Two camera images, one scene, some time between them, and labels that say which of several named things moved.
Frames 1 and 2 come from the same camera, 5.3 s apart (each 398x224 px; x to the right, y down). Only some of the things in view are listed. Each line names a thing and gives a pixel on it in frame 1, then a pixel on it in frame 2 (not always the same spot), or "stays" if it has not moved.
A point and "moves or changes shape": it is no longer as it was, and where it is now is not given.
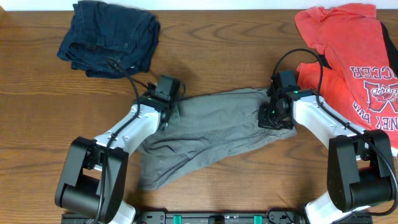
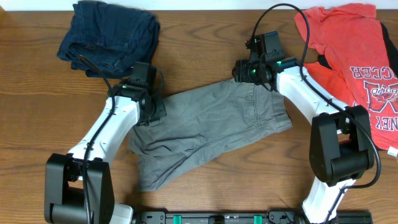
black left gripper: (171, 106) -> (161, 111)
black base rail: (211, 217) stays
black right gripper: (263, 122) -> (241, 66)
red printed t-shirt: (362, 85) stays
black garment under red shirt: (392, 51) stays
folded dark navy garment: (98, 30) stays
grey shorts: (206, 129) moves or changes shape
